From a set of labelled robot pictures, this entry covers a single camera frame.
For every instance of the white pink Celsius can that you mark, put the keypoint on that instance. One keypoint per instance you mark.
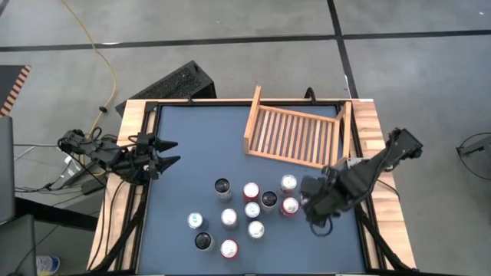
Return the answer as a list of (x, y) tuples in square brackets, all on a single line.
[(222, 186)]

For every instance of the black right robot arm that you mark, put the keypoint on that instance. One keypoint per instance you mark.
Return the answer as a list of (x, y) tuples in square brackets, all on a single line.
[(399, 143)]

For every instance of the silver can red logo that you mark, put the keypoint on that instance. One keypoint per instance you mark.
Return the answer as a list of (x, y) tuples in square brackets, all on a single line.
[(229, 217)]

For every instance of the black floor beam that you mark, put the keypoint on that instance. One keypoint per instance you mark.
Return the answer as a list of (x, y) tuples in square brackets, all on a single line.
[(53, 214)]

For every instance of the black-topped silver can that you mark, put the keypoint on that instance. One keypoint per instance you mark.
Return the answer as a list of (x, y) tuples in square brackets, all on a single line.
[(203, 240)]

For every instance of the black perforated metal box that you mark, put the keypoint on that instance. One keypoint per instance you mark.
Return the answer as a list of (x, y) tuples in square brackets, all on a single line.
[(176, 82)]

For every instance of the grey chair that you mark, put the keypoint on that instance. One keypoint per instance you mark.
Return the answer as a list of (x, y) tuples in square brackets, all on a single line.
[(7, 172)]

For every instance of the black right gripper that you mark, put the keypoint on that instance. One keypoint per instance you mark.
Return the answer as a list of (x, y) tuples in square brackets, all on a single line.
[(322, 199)]

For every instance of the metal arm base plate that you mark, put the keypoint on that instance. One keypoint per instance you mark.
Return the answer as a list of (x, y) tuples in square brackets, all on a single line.
[(354, 161)]

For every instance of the black power adapter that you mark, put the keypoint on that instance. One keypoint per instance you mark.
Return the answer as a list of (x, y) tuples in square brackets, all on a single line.
[(92, 186)]

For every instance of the silver Diet Coke can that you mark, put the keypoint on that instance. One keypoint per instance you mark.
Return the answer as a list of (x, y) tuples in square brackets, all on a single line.
[(288, 182), (256, 229)]

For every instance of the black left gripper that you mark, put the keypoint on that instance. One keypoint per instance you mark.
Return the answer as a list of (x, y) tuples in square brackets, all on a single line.
[(144, 161)]

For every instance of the blue silver Red Bull can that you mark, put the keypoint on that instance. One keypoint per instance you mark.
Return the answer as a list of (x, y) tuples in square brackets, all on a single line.
[(252, 209), (195, 220)]

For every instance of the Celsius Peach Vibe can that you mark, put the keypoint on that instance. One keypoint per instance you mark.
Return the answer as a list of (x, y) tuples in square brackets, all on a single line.
[(269, 198)]

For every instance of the black table clamp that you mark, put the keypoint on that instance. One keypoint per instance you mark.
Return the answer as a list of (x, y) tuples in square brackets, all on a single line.
[(310, 95)]

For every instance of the red Fanta strawberry can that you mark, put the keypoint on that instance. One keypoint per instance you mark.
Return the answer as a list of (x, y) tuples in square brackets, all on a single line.
[(229, 248), (290, 206), (251, 189)]

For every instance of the wooden slatted shelf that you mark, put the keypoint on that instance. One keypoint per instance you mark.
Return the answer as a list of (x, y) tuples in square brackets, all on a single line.
[(252, 115)]

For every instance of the white blue yellow container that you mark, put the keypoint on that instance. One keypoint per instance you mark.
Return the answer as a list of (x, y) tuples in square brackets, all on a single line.
[(48, 264)]

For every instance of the blue-grey table mat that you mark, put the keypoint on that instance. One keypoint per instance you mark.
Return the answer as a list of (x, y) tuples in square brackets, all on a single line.
[(165, 214)]

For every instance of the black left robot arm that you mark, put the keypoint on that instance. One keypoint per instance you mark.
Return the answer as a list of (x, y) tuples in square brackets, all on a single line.
[(103, 155)]

